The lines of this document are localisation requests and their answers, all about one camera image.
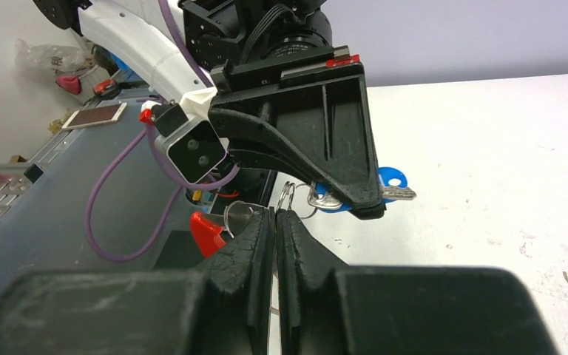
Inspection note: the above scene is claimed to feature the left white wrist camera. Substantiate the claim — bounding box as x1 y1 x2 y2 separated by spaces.
139 101 233 189

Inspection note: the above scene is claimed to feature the aluminium front rail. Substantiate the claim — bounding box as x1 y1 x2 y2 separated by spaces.
0 129 83 218

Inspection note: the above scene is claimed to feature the clear plastic bag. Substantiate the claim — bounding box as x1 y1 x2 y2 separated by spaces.
14 38 90 72

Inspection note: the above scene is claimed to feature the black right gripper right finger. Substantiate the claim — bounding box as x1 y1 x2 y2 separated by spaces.
275 210 557 354

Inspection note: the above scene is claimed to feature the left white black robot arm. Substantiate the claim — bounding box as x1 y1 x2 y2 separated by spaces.
36 1 385 220

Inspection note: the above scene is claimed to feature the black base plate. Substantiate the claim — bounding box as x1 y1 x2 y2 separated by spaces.
0 88 275 320

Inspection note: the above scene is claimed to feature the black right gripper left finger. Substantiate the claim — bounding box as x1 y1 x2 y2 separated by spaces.
0 209 275 354

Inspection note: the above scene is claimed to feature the white smartphone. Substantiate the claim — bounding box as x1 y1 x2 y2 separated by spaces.
61 103 127 130

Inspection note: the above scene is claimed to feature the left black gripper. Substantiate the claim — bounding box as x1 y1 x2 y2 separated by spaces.
180 1 385 220

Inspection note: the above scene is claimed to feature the small silver split ring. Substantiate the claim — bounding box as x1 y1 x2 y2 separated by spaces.
277 181 320 220

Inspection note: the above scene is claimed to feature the grey red keyring holder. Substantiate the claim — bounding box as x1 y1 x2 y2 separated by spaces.
189 201 266 258

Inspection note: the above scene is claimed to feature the blue key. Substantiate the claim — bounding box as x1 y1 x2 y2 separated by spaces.
307 166 417 214

